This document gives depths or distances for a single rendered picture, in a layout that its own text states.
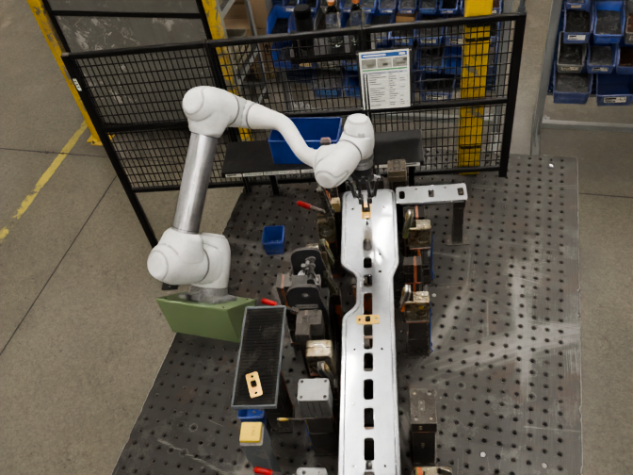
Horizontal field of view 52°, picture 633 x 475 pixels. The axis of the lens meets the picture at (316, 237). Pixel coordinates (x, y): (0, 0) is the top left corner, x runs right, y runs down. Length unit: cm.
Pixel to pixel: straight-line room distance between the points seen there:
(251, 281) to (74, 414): 128
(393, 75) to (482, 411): 139
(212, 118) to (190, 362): 99
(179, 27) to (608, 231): 282
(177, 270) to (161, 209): 199
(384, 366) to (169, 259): 87
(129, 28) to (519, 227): 270
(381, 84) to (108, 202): 242
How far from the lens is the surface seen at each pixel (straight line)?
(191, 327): 273
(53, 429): 367
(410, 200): 268
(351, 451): 207
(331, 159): 214
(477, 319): 267
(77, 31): 464
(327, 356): 215
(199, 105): 238
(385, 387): 216
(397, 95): 286
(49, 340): 401
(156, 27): 430
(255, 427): 197
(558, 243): 297
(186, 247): 245
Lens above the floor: 289
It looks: 47 degrees down
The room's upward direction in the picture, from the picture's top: 11 degrees counter-clockwise
